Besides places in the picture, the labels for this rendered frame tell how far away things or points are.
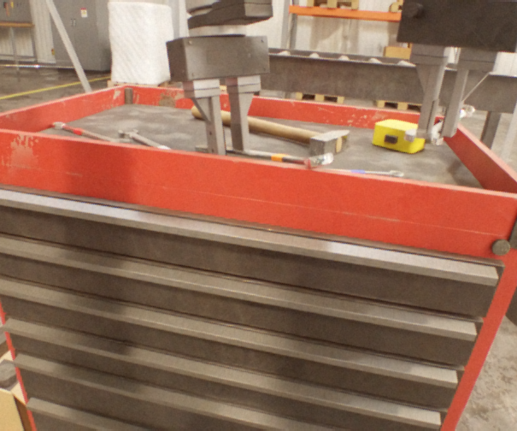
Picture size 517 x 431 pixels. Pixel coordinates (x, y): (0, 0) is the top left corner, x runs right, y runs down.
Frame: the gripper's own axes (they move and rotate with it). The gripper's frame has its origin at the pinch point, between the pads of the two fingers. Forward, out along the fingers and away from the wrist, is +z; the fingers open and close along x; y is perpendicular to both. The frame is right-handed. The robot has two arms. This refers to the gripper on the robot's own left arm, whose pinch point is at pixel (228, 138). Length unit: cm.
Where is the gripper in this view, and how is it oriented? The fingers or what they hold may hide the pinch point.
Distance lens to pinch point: 57.5
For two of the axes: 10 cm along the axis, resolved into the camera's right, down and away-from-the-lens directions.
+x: -7.8, 2.6, -5.6
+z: 0.8, 9.4, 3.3
